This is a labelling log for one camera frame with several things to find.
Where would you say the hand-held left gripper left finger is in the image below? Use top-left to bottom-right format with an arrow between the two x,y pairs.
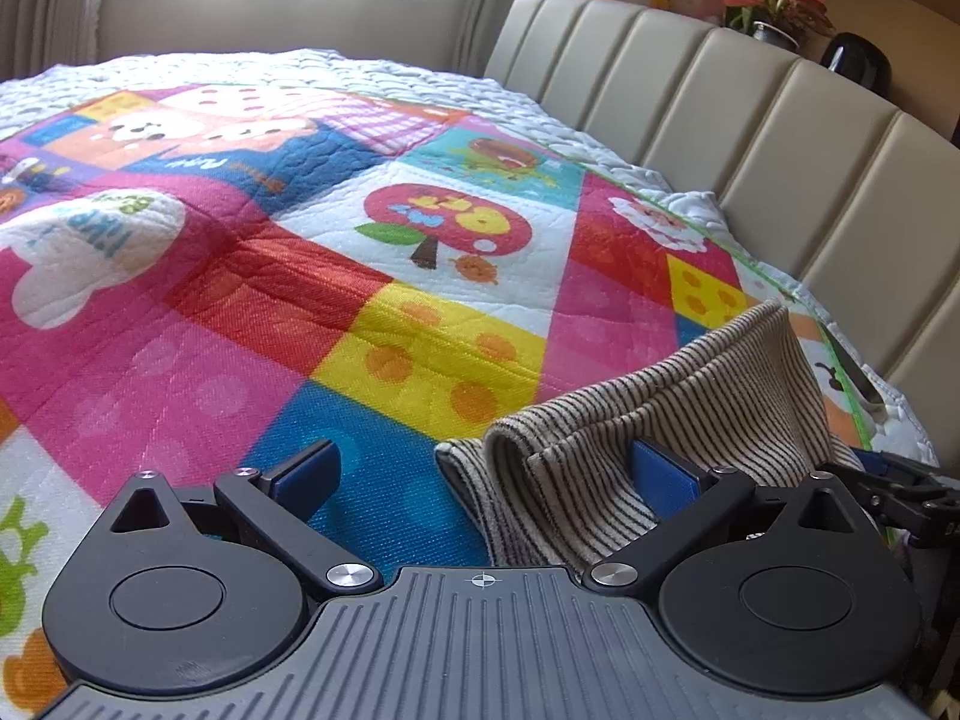
109,439 -> 383,593

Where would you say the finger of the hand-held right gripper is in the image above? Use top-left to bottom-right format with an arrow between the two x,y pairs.
836,465 -> 957,545
855,448 -> 942,485

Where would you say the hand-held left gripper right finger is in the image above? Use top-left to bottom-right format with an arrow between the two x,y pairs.
585,441 -> 875,593

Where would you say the beige striped knit garment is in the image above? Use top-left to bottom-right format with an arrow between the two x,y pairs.
435,298 -> 865,580

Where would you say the smartphone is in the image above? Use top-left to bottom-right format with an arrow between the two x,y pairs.
823,324 -> 890,422

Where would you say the colourful cartoon printed blanket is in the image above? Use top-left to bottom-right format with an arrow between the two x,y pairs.
0,82 -> 875,717

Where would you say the beige padded headboard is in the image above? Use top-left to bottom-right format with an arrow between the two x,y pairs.
484,0 -> 960,475

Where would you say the black rounded speaker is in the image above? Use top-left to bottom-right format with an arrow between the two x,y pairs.
821,31 -> 893,96

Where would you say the white quilted mattress pad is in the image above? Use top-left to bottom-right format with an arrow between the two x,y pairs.
0,49 -> 935,466

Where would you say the potted plant with pink leaves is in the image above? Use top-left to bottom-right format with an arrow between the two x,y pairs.
724,0 -> 835,55

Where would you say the beige curtain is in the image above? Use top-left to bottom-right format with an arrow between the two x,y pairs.
0,0 -> 107,85
450,0 -> 560,77

